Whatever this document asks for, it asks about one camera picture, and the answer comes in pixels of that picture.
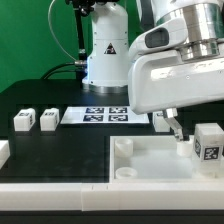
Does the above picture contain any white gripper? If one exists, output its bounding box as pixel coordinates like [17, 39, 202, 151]
[128, 56, 224, 141]

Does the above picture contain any white square tabletop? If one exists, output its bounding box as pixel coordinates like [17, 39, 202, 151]
[109, 135, 224, 183]

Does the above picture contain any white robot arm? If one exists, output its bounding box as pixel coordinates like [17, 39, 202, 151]
[82, 0, 224, 140]

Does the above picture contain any white sheet with markers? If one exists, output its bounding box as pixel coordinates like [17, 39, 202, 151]
[61, 106, 149, 124]

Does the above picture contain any white front wall fence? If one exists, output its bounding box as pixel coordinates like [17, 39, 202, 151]
[0, 182, 224, 211]

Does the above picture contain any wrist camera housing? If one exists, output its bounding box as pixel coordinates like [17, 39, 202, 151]
[129, 18, 188, 60]

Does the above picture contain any black cable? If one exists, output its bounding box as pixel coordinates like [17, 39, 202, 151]
[41, 62, 88, 80]

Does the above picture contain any black camera pole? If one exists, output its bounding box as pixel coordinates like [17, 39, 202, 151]
[65, 0, 98, 80]

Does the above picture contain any grey cable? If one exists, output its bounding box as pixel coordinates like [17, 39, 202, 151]
[48, 0, 78, 63]

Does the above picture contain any white left wall piece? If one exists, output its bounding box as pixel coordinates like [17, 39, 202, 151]
[0, 140, 10, 169]

